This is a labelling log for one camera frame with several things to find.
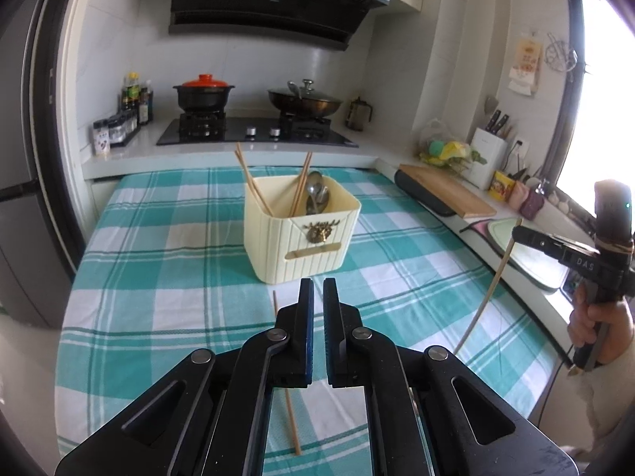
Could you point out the steel cleaver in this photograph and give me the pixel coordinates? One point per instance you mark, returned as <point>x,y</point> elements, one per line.
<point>491,109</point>

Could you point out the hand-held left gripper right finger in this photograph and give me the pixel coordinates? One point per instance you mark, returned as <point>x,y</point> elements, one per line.
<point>328,332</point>

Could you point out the white label spice jar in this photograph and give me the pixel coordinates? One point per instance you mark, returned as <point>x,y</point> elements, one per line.
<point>101,140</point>

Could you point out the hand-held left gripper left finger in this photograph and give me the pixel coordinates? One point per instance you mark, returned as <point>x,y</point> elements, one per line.
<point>307,332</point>

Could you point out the pink cup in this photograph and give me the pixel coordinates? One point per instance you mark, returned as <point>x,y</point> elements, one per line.
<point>518,197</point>

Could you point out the yellow cap sauce bottle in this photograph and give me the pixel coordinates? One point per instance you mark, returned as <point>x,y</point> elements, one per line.
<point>131,91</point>

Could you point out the white knife block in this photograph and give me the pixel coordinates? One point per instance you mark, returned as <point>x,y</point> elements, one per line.
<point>485,158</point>

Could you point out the black lid spice jar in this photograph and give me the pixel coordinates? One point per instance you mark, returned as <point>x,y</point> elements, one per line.
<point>116,131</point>
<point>130,124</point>

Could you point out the hanging metal trivet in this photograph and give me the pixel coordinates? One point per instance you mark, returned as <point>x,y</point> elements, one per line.
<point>560,52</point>

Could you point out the black gas hob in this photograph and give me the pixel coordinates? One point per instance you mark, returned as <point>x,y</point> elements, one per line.
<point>248,131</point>

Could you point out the wooden cutting board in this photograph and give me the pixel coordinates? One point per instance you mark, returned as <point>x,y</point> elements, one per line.
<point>446,188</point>

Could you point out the wooden chopstick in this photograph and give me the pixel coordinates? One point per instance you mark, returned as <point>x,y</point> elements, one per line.
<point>292,421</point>
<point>303,178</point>
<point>297,188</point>
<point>259,196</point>
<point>488,292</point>
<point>250,176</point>

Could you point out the wok with glass lid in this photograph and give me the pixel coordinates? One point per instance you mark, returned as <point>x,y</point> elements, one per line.
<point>312,104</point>

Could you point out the dark glass kettle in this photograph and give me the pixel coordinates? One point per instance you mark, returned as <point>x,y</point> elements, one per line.
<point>357,115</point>

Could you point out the metal spoon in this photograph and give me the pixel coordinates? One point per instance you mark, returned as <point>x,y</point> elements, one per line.
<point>314,179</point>
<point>320,199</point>

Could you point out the green cutting board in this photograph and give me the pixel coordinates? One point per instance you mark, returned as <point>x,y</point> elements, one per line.
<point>531,263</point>

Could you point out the pink pot holder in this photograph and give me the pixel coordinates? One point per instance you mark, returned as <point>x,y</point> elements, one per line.
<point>477,228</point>

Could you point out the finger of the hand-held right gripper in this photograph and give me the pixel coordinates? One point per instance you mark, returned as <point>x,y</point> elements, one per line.
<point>540,244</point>

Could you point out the hanging printed packet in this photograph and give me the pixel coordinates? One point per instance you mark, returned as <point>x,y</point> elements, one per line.
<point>525,62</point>

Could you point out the window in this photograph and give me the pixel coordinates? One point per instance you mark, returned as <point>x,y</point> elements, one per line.
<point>605,99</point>

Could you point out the person's right hand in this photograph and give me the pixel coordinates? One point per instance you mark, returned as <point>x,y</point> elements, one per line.
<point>620,322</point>

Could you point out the black door frame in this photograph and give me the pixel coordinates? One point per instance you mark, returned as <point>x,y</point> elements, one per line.
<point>49,109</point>

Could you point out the metal ladle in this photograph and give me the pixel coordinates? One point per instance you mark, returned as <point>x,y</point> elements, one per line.
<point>294,90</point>

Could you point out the black clay pot red lid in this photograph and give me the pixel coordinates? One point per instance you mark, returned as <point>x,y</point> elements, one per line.
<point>203,94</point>

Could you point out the white wall socket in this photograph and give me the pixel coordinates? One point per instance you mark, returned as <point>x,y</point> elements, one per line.
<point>522,145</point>

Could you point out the dark sauce bottle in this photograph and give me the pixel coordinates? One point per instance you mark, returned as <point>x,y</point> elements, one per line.
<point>145,106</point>

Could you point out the cream ribbed utensil container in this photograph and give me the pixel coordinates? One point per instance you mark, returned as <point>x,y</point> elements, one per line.
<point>278,245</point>

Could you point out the yellow green plastic bag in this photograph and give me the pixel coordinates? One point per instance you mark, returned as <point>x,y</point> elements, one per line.
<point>449,151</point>

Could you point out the black range hood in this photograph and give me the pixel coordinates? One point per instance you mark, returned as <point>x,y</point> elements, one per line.
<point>268,5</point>

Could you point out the purple soap dispenser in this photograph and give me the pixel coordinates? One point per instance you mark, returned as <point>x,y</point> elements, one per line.
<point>533,203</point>

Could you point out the teal plaid tablecloth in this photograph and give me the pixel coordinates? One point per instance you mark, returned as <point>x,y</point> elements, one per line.
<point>173,258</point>

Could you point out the person's right forearm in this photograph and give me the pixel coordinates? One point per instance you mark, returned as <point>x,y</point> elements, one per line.
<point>620,406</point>

